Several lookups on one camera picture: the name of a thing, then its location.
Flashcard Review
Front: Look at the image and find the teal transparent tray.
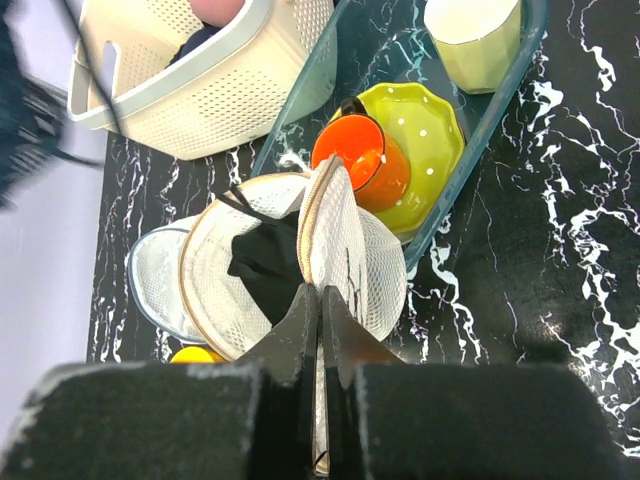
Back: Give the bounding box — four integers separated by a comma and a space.
251, 1, 549, 269

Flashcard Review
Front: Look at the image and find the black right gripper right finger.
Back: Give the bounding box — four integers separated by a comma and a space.
322, 286, 403, 389

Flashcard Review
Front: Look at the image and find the black bra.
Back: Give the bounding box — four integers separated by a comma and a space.
219, 186, 303, 326

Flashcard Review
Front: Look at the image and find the cream perforated laundry basket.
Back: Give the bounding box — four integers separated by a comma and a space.
67, 1, 336, 160

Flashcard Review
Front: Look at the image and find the orange cup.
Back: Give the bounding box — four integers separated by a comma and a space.
311, 114, 411, 213

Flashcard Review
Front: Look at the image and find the green dotted bowl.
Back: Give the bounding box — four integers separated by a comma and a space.
327, 82, 466, 245

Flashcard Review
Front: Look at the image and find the light green mug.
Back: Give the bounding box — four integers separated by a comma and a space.
424, 0, 522, 94

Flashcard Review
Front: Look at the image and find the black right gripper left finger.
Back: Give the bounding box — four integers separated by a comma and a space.
237, 283, 317, 388

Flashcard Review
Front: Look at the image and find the navy garment in basket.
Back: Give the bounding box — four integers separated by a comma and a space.
168, 24, 220, 66

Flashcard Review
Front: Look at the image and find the pink bra in basket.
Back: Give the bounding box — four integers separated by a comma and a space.
189, 0, 245, 28

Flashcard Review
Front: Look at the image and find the yellow plastic bowl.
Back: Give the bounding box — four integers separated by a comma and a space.
170, 345, 226, 364

